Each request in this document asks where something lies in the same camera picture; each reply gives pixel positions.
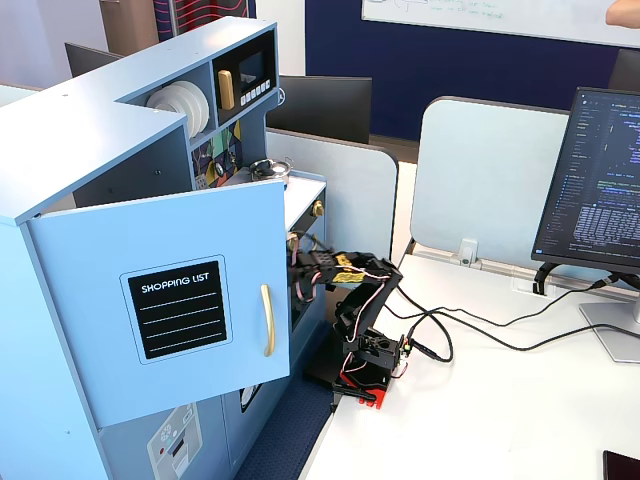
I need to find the light blue desk divider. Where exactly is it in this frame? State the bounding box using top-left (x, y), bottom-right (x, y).
top-left (409, 96), bottom-right (574, 274)
top-left (266, 127), bottom-right (400, 269)

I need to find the steel toy pot with lid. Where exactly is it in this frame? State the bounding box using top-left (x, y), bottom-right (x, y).
top-left (248, 156), bottom-right (295, 182)

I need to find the black mounting board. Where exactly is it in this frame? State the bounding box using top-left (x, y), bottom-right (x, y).
top-left (301, 319), bottom-right (351, 390)

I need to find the gold microwave handle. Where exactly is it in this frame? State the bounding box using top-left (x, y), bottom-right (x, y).
top-left (217, 69), bottom-right (235, 110)

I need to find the black toy microwave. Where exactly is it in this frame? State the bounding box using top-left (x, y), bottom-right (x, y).
top-left (212, 29), bottom-right (277, 126)

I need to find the red black robot base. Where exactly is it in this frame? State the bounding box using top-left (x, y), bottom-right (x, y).
top-left (332, 367), bottom-right (397, 410)

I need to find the gold curved cabinet door handle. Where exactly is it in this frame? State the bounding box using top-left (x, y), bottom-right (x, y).
top-left (259, 283), bottom-right (277, 358)

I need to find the blue shopping list cabinet door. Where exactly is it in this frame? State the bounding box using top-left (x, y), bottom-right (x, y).
top-left (27, 178), bottom-right (292, 430)

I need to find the computer monitor showing code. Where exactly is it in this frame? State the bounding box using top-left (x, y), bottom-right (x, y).
top-left (530, 86), bottom-right (640, 276)

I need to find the silver monitor stand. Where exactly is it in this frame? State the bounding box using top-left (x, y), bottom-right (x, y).
top-left (579, 272), bottom-right (640, 364)

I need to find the person forearm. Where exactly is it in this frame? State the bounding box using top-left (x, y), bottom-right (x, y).
top-left (604, 0), bottom-right (640, 29)

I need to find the white toy plate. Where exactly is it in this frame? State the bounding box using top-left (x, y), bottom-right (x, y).
top-left (182, 79), bottom-right (212, 137)
top-left (174, 82), bottom-right (205, 140)
top-left (146, 85), bottom-right (199, 140)

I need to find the blue toy kitchen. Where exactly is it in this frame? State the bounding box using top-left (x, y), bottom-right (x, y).
top-left (0, 14), bottom-right (329, 480)

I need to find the black monitor back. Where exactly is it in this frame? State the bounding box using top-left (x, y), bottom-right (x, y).
top-left (267, 75), bottom-right (374, 146)
top-left (64, 42), bottom-right (124, 79)

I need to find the whiteboard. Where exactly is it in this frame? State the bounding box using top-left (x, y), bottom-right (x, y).
top-left (360, 0), bottom-right (640, 50)

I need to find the grey divider clamp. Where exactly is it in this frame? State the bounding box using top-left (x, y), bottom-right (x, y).
top-left (452, 238), bottom-right (484, 269)

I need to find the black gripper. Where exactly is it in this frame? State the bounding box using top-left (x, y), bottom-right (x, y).
top-left (289, 249), bottom-right (335, 287)

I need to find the black cable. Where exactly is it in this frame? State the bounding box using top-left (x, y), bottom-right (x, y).
top-left (407, 277), bottom-right (614, 364)
top-left (387, 284), bottom-right (640, 354)

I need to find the black curved cable holder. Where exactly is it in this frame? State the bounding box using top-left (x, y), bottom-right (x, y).
top-left (532, 262), bottom-right (561, 296)

